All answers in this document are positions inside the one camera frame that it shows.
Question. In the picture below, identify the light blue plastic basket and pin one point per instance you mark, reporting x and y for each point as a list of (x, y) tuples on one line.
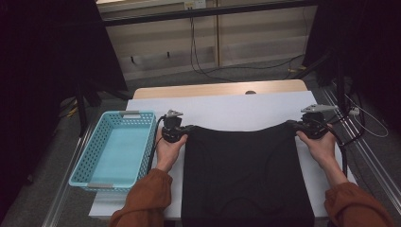
[(116, 151)]

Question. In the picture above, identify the person's left hand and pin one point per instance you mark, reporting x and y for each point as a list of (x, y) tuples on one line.
[(167, 153)]

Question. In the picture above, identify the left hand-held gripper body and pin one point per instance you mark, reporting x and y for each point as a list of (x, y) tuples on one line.
[(172, 130)]

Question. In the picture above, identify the white power strip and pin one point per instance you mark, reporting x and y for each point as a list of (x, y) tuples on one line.
[(353, 111)]

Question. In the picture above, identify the black curtain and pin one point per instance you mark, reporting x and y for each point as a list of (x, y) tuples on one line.
[(38, 63), (372, 47)]

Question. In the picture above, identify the beige panelled cabinet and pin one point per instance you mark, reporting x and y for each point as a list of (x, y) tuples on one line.
[(261, 41)]

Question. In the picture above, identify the wooden table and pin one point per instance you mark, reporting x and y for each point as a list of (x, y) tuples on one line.
[(205, 90)]

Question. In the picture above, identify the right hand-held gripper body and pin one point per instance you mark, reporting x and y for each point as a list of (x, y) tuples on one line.
[(313, 126)]

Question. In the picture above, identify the metal floor rail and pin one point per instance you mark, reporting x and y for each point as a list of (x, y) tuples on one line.
[(63, 192), (375, 167)]

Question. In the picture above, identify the person's right hand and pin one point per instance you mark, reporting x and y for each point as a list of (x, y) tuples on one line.
[(321, 148)]

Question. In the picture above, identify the white wall outlet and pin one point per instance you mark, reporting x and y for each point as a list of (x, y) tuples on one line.
[(195, 4)]

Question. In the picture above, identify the black tank top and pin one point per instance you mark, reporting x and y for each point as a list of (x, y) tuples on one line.
[(246, 173)]

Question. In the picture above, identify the black horizontal bar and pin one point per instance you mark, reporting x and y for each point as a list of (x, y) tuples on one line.
[(205, 12)]

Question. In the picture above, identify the black stand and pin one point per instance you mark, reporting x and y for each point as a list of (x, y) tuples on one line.
[(340, 88), (82, 110)]

